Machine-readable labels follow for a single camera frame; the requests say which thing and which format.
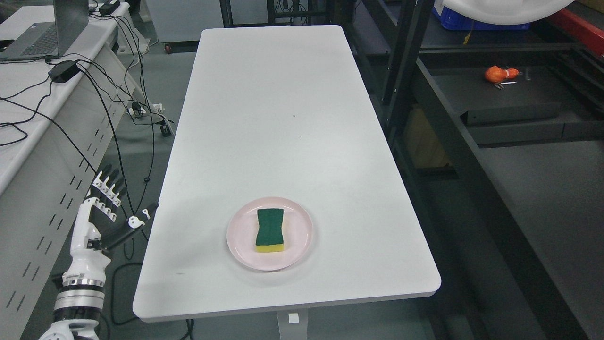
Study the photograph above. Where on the grey laptop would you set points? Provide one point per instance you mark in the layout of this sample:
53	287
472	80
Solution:
50	39

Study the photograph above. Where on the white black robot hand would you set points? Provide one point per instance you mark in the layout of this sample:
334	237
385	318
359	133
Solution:
97	230

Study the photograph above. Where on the white side desk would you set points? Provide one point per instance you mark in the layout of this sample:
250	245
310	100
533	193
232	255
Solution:
53	138

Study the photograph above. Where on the white table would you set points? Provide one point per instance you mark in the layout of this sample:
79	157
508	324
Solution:
280	111

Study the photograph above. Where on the black power adapter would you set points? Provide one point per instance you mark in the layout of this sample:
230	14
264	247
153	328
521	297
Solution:
63	71

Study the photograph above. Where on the orange toy object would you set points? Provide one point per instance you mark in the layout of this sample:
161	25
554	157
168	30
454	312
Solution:
497	74

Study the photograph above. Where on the black metal shelving rack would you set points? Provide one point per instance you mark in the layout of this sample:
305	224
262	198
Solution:
507	178

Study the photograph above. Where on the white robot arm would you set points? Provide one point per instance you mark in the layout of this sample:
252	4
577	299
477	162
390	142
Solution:
77	310

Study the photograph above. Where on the pink round plate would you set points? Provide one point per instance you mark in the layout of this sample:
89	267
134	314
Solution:
297	231

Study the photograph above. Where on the green yellow sponge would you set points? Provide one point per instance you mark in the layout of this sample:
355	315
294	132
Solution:
269	236

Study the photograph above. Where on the white power strip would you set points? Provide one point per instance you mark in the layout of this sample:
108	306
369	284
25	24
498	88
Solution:
137	112

